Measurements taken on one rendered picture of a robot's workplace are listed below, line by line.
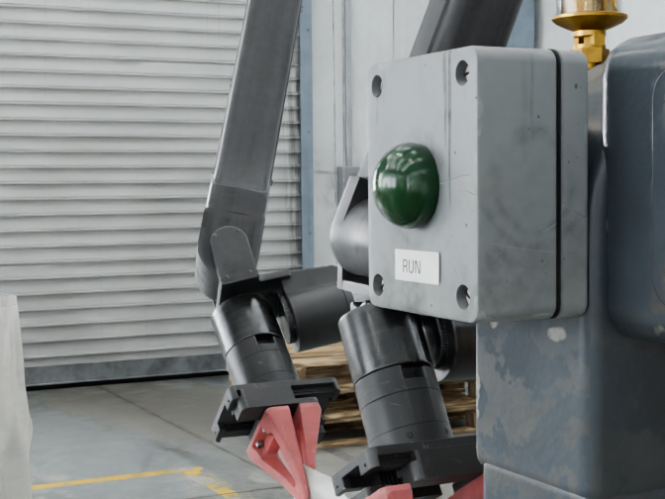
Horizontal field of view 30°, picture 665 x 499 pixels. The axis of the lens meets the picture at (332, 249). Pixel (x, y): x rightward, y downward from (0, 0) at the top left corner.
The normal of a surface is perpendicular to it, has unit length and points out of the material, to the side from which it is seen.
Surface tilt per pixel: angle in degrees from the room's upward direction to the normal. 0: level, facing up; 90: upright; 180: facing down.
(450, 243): 90
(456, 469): 60
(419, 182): 84
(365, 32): 90
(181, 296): 87
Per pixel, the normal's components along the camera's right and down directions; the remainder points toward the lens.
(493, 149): 0.45, 0.04
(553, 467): -0.90, 0.03
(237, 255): 0.13, -0.42
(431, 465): 0.39, -0.46
